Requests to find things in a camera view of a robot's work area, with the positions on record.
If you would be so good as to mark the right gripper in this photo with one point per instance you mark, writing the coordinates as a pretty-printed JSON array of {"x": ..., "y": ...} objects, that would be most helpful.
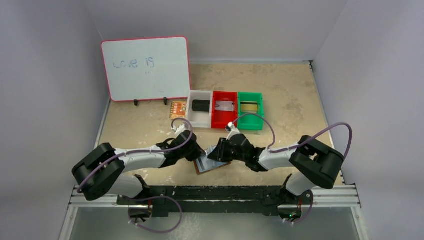
[{"x": 219, "y": 150}]

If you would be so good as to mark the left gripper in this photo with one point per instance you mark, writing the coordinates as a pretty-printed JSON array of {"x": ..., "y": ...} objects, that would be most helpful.
[{"x": 198, "y": 152}]

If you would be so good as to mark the brown leather card holder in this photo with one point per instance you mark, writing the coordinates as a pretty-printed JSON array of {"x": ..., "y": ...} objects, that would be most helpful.
[{"x": 203, "y": 164}]

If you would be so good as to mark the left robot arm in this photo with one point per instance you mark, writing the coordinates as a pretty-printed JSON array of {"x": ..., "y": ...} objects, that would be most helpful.
[{"x": 102, "y": 171}]

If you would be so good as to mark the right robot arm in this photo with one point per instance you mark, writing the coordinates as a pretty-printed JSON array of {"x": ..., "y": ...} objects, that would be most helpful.
[{"x": 317, "y": 164}]

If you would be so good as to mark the orange patterned card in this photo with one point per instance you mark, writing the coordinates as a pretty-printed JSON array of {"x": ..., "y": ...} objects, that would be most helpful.
[{"x": 178, "y": 109}]

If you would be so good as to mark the black card in white bin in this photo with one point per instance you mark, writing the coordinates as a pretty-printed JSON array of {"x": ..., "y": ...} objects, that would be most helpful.
[{"x": 199, "y": 105}]

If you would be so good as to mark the silver card in red bin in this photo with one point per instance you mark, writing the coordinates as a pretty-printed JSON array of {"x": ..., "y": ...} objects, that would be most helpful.
[{"x": 225, "y": 106}]

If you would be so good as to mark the gold card in green bin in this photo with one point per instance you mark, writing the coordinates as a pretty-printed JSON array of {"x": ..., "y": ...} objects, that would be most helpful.
[{"x": 249, "y": 107}]

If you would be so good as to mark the red plastic bin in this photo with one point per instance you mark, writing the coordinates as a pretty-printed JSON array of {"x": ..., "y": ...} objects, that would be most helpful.
[{"x": 219, "y": 119}]

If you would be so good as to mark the white plastic bin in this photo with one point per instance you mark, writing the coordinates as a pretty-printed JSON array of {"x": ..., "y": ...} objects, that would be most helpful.
[{"x": 199, "y": 119}]

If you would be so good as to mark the green plastic bin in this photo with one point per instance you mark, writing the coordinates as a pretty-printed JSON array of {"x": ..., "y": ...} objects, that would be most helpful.
[{"x": 251, "y": 122}]

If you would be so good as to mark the pink framed whiteboard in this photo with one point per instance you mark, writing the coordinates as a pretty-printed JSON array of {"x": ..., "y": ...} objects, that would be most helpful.
[{"x": 146, "y": 69}]

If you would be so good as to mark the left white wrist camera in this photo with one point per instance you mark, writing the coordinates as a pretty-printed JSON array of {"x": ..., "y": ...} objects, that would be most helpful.
[{"x": 180, "y": 129}]

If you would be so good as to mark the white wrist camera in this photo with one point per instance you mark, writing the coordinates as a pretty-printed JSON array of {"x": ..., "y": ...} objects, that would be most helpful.
[
  {"x": 180, "y": 129},
  {"x": 232, "y": 130}
]

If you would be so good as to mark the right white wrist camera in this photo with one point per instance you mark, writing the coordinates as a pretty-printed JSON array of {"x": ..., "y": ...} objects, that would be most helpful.
[{"x": 232, "y": 130}]

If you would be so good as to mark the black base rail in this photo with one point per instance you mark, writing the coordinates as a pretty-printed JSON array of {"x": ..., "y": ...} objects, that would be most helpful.
[{"x": 265, "y": 200}]

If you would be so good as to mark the aluminium frame rail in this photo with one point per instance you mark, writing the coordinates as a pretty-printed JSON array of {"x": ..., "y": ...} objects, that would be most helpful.
[{"x": 336, "y": 215}]

